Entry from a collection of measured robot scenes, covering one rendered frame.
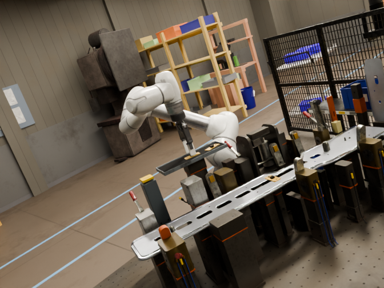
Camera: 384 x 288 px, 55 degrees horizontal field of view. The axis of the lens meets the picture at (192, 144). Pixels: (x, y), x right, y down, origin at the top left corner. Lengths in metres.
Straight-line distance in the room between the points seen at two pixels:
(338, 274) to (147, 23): 8.36
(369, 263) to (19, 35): 7.23
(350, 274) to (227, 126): 1.21
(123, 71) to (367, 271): 6.20
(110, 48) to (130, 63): 0.52
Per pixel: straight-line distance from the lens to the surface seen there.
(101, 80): 7.34
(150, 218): 1.67
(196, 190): 1.71
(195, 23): 7.23
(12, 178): 7.58
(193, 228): 1.55
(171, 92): 1.79
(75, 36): 8.34
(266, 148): 1.95
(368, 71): 2.14
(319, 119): 2.08
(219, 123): 2.37
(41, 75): 7.88
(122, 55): 7.31
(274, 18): 12.01
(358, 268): 1.62
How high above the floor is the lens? 1.69
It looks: 14 degrees down
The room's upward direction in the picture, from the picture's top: 19 degrees counter-clockwise
